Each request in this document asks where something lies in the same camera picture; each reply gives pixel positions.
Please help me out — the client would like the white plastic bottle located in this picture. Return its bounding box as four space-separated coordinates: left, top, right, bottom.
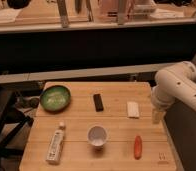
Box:
46 122 65 165

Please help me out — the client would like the white paper cup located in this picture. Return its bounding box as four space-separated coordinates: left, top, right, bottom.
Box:
87 126 107 148

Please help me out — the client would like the orange carrot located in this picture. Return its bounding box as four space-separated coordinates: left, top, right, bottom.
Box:
134 136 142 160

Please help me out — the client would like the green ceramic bowl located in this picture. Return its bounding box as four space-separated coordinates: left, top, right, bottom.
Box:
40 85 71 112

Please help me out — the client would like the black chair frame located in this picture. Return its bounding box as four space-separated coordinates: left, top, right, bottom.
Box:
0 85 34 171

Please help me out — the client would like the grey metal post right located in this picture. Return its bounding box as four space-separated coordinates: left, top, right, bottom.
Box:
117 0 127 25

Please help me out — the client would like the black rectangular block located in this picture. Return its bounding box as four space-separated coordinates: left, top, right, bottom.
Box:
93 94 104 112

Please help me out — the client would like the grey metal post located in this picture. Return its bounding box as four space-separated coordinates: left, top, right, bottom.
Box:
57 0 69 28
117 0 127 25

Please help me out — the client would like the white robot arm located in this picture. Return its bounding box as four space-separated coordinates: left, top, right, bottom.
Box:
151 61 196 124

